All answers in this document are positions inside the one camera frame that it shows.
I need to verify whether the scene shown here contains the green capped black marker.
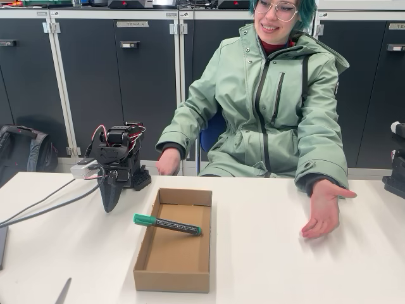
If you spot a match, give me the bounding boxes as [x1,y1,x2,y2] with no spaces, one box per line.
[132,213,203,238]

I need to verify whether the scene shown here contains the person's right forearm green sleeve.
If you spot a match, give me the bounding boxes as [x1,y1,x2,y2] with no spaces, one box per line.
[154,101,219,161]

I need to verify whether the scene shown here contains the person's left forearm green sleeve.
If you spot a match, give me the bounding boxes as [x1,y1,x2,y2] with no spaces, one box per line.
[294,126,351,199]

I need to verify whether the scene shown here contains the person in green jacket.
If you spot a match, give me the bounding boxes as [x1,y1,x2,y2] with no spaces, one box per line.
[154,22,351,199]

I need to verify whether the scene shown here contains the person's right hand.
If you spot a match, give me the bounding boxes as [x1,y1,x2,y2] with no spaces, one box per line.
[156,148,181,177]

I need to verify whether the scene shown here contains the person's left hand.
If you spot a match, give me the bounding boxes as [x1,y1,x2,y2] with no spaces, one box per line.
[299,182,358,240]

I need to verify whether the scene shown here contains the open brown cardboard box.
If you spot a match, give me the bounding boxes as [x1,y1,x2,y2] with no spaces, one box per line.
[132,187,213,294]

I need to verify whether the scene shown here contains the black backpack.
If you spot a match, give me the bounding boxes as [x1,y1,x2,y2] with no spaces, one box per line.
[0,124,59,187]

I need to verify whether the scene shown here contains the blue chair with black armrest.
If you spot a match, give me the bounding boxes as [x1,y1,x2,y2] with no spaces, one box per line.
[194,110,227,177]

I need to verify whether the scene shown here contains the grey tapered strip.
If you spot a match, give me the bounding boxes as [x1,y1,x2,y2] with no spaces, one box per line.
[53,277,73,304]

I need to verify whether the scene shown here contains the flat grey device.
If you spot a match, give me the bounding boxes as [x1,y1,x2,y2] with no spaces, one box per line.
[0,225,9,272]

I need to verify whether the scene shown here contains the tape label reading team 4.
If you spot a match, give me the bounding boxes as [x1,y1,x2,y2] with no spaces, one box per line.
[116,20,149,28]

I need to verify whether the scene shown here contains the green crate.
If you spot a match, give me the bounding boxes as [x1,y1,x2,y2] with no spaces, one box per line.
[22,0,73,8]

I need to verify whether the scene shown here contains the dark red turtleneck sweater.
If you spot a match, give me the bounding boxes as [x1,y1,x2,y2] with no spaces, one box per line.
[258,34,292,55]

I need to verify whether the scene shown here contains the head with teal hair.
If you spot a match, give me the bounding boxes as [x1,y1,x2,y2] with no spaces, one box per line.
[248,0,318,35]

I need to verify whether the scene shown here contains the gold-rimmed glasses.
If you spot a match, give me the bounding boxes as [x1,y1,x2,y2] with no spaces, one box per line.
[254,0,299,23]

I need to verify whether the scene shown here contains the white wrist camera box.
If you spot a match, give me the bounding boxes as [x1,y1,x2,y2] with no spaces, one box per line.
[70,159,99,181]

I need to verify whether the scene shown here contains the thick grey camera cable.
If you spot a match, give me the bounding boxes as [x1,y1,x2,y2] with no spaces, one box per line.
[0,164,107,227]

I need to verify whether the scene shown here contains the thin dark base cable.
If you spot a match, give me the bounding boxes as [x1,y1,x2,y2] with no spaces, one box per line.
[0,177,78,224]

